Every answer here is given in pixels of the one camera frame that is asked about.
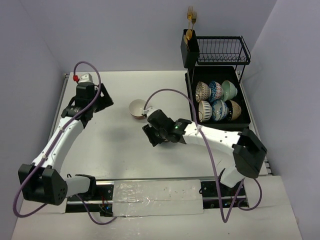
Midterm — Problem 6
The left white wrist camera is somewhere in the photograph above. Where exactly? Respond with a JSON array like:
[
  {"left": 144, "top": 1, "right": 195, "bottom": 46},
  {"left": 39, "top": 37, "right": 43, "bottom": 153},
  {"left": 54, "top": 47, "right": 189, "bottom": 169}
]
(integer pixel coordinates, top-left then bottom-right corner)
[{"left": 72, "top": 72, "right": 93, "bottom": 84}]

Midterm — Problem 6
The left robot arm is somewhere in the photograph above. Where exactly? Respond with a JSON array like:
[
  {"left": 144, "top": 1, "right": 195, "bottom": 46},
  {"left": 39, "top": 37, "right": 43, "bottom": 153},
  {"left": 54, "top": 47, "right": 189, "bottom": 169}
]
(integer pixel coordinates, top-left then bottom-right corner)
[{"left": 18, "top": 82, "right": 113, "bottom": 206}]

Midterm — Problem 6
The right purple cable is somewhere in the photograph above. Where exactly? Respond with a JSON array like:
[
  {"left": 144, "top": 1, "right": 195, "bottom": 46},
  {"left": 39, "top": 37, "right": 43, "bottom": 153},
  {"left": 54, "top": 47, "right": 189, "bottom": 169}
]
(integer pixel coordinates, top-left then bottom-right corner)
[{"left": 143, "top": 88, "right": 263, "bottom": 224}]

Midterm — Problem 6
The white taped sheet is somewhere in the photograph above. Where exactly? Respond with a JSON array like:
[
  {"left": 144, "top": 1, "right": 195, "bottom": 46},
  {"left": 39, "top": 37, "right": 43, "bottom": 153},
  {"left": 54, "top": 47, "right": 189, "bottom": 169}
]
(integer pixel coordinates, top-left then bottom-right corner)
[{"left": 112, "top": 179, "right": 204, "bottom": 217}]

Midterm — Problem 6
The white red bowl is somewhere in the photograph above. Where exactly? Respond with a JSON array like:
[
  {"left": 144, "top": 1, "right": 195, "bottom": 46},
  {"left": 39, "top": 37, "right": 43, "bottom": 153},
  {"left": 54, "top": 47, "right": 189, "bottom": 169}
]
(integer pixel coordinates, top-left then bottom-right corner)
[{"left": 128, "top": 99, "right": 146, "bottom": 120}]

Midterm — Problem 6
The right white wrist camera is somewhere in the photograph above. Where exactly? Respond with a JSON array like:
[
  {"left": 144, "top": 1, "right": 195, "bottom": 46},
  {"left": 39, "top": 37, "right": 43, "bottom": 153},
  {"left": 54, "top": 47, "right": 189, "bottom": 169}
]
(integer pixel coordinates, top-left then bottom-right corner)
[{"left": 142, "top": 107, "right": 154, "bottom": 117}]

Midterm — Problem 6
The blue geometric pattern bowl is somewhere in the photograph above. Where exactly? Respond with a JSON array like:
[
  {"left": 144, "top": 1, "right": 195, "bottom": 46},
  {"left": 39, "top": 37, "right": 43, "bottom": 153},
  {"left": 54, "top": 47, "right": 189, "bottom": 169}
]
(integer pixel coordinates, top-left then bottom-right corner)
[{"left": 208, "top": 80, "right": 224, "bottom": 103}]

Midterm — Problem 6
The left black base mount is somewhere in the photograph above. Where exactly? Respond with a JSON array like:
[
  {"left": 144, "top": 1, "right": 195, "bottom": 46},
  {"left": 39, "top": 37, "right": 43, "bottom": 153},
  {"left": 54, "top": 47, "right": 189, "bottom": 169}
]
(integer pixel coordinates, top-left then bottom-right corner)
[{"left": 65, "top": 182, "right": 114, "bottom": 217}]

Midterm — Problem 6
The gold fork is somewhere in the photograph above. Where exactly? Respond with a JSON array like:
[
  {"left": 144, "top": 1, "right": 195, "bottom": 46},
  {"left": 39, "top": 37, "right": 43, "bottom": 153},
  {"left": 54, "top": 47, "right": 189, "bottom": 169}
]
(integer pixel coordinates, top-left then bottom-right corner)
[
  {"left": 187, "top": 6, "right": 193, "bottom": 29},
  {"left": 191, "top": 11, "right": 197, "bottom": 31}
]

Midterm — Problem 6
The black wire upper rack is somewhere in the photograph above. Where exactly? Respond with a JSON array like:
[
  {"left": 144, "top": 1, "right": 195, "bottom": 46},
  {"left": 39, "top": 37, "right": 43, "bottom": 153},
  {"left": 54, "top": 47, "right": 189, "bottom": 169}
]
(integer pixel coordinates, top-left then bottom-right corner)
[{"left": 196, "top": 35, "right": 251, "bottom": 67}]

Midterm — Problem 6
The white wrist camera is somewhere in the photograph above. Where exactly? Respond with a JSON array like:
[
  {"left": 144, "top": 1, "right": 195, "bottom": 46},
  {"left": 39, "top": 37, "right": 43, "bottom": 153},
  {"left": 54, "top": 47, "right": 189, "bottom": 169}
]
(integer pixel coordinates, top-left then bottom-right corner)
[
  {"left": 72, "top": 72, "right": 93, "bottom": 84},
  {"left": 142, "top": 107, "right": 154, "bottom": 117}
]

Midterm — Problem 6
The black glazed beige bowl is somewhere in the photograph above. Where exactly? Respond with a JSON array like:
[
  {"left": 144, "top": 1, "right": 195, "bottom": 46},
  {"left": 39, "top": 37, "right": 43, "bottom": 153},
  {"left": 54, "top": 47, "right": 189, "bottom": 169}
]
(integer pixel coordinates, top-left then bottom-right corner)
[{"left": 225, "top": 100, "right": 242, "bottom": 122}]

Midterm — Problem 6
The black cutlery holder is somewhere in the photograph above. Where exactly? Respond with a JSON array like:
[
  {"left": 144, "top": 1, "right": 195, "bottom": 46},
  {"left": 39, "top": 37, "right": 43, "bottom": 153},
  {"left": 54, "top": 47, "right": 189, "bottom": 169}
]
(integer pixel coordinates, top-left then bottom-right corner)
[{"left": 180, "top": 29, "right": 200, "bottom": 69}]

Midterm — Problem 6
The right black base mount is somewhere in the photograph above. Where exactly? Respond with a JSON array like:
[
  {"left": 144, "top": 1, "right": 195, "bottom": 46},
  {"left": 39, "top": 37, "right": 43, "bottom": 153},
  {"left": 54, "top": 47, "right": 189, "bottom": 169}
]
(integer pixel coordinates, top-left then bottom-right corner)
[{"left": 199, "top": 180, "right": 249, "bottom": 209}]

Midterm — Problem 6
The brown lattice pattern bowl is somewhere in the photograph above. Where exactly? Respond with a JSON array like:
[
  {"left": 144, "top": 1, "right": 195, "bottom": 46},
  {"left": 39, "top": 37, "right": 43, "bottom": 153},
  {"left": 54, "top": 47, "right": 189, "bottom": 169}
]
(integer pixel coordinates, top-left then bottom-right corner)
[{"left": 195, "top": 81, "right": 211, "bottom": 103}]

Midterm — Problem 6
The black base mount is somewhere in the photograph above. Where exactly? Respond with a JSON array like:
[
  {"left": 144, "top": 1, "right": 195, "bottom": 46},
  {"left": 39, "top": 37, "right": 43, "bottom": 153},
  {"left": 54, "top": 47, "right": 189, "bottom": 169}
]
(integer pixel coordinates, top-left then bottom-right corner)
[
  {"left": 199, "top": 180, "right": 249, "bottom": 209},
  {"left": 65, "top": 182, "right": 114, "bottom": 217}
]

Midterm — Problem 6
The gold spoon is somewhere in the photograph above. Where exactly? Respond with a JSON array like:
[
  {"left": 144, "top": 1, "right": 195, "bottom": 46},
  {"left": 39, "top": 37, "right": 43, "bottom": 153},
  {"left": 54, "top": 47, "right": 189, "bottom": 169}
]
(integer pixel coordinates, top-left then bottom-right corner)
[{"left": 183, "top": 29, "right": 192, "bottom": 52}]

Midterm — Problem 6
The white striped bowl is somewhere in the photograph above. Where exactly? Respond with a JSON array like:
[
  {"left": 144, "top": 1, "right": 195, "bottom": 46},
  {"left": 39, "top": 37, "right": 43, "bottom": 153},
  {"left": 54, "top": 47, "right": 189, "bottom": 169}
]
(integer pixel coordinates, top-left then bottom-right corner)
[{"left": 198, "top": 100, "right": 213, "bottom": 123}]

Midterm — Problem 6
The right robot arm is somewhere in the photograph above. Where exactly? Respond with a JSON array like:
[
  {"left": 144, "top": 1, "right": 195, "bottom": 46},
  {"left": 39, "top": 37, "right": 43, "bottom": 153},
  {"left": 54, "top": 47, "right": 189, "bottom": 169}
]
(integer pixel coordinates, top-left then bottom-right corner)
[{"left": 142, "top": 107, "right": 267, "bottom": 196}]

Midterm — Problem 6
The blue floral bowl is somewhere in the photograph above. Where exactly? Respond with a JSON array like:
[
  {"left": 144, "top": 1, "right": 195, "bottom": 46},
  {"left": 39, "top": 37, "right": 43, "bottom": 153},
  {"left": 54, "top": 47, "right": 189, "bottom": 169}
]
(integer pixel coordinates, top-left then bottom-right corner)
[{"left": 211, "top": 99, "right": 229, "bottom": 122}]

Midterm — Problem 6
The purple cable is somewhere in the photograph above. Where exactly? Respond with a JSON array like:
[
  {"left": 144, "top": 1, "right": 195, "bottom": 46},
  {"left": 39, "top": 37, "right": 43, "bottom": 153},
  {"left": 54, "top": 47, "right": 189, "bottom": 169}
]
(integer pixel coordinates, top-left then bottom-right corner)
[
  {"left": 143, "top": 88, "right": 263, "bottom": 224},
  {"left": 13, "top": 61, "right": 118, "bottom": 225}
]

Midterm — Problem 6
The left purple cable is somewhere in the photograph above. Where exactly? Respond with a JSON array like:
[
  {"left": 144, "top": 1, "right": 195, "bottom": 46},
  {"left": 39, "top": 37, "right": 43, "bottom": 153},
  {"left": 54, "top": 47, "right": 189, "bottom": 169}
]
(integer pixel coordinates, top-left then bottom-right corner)
[{"left": 13, "top": 61, "right": 118, "bottom": 225}]

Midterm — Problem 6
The black dish rack tray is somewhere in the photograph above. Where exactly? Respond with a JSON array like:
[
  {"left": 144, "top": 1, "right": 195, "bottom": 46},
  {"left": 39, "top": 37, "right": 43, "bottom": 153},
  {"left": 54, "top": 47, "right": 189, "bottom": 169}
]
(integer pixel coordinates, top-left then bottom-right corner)
[{"left": 185, "top": 66, "right": 251, "bottom": 131}]

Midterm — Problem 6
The mint green bowl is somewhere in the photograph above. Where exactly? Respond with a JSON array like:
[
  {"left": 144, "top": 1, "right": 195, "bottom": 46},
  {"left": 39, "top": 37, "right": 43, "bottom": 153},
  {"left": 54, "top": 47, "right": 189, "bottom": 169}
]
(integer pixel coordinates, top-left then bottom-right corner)
[{"left": 220, "top": 80, "right": 238, "bottom": 102}]

